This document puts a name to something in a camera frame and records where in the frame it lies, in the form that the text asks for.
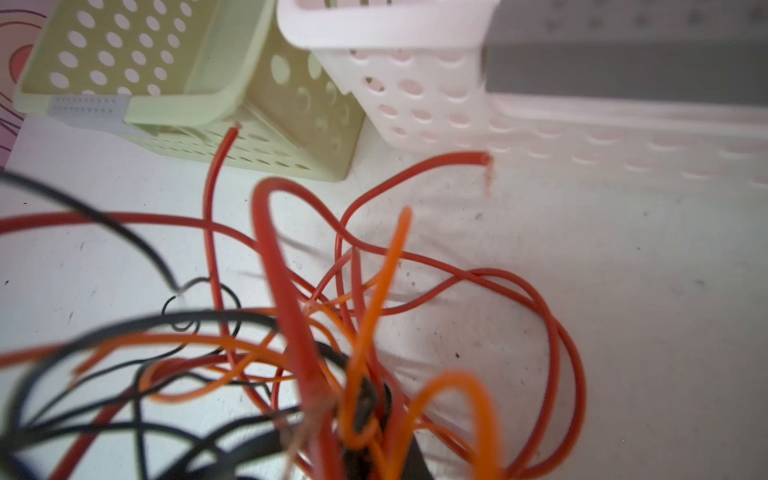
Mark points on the white plastic basket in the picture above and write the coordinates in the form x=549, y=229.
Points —
x=668, y=93

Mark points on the left green plastic basket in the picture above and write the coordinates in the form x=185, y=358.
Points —
x=174, y=76

